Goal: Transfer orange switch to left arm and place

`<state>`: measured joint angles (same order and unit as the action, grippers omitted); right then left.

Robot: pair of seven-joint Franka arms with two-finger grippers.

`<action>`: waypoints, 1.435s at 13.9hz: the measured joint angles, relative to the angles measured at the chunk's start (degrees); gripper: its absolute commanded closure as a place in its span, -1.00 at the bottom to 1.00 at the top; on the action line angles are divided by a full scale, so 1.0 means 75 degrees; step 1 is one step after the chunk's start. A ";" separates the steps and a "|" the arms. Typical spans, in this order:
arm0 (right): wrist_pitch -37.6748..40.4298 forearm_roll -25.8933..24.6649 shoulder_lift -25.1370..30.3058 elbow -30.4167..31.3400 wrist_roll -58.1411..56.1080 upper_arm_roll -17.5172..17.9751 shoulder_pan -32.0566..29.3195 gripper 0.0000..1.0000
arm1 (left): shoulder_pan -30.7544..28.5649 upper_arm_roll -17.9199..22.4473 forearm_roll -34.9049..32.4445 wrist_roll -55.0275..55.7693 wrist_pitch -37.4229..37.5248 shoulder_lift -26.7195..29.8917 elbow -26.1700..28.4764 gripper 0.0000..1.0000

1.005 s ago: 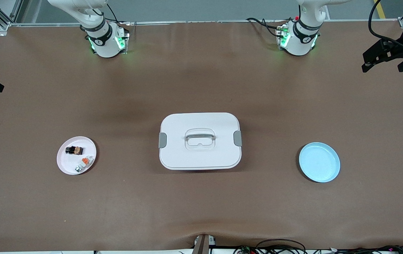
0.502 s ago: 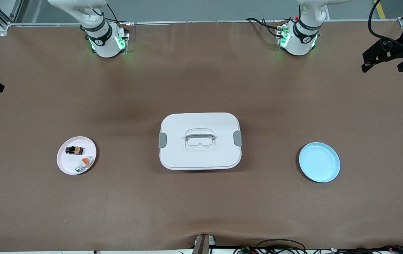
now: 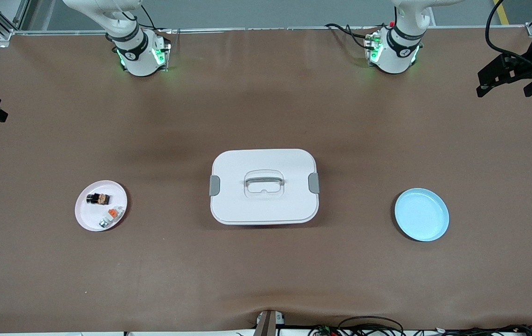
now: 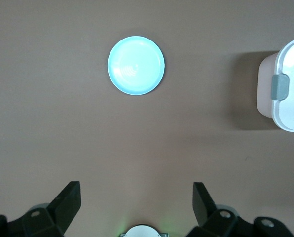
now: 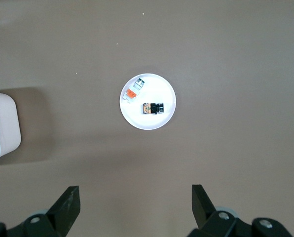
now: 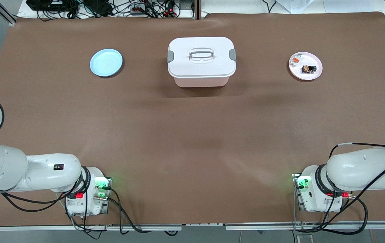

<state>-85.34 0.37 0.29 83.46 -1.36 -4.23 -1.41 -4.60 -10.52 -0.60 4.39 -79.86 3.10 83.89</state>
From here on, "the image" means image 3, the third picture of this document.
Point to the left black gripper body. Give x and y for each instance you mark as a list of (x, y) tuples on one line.
[(523, 64)]

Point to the black orange switch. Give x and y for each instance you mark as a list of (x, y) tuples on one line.
[(93, 199)]

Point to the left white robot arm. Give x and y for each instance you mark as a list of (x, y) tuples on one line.
[(396, 58)]

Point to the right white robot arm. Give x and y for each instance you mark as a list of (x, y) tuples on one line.
[(130, 56)]

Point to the white lidded storage box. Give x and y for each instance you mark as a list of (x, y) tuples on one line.
[(266, 210)]

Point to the pink round plate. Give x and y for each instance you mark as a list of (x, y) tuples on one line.
[(88, 214)]

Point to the light blue round plate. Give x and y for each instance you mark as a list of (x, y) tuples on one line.
[(422, 214)]

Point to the brown table mat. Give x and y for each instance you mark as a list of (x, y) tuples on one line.
[(266, 93)]

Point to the white orange switch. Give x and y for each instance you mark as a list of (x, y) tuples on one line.
[(113, 213)]

